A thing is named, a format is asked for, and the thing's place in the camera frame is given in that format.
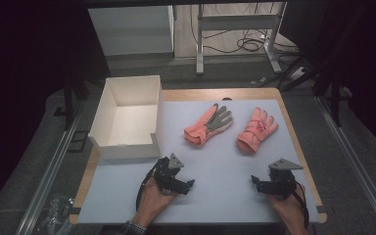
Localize black floor cables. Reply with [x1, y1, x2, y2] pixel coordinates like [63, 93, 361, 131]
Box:
[189, 3, 301, 56]

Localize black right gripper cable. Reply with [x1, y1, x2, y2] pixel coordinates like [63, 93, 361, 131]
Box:
[292, 180, 310, 229]

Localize person's left hand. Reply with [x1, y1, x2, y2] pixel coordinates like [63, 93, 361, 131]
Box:
[133, 177, 177, 226]

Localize pink glove with grey palm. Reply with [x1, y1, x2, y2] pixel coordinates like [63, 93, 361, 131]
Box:
[183, 103, 235, 147]

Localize pink glove with red print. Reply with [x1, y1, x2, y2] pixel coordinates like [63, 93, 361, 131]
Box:
[235, 107, 279, 155]

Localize grey metal desk frame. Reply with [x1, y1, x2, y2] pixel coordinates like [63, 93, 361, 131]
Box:
[195, 1, 288, 76]

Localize person's right hand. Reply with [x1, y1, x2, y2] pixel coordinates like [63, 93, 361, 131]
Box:
[267, 184, 307, 226]

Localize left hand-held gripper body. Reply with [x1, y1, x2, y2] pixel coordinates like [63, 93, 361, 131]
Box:
[152, 153, 185, 196]

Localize white cabinet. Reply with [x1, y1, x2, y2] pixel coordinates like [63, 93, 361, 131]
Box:
[87, 5, 175, 57]

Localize black metal stand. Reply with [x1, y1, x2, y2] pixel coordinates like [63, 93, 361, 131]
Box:
[312, 48, 354, 128]
[53, 76, 90, 131]

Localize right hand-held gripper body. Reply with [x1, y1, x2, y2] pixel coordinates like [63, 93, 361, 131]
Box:
[267, 158, 305, 200]

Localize white power strip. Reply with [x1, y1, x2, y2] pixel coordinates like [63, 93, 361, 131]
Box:
[288, 66, 306, 81]

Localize aluminium rail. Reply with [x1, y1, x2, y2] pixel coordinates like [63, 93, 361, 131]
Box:
[14, 97, 86, 235]
[314, 96, 376, 235]

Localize light blue table mat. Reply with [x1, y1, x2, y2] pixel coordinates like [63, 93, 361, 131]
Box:
[77, 99, 321, 225]

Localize white cardboard box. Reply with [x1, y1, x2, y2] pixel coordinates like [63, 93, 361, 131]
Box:
[87, 75, 165, 161]

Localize clear plastic bag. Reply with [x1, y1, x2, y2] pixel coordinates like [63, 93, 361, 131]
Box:
[33, 195, 76, 235]

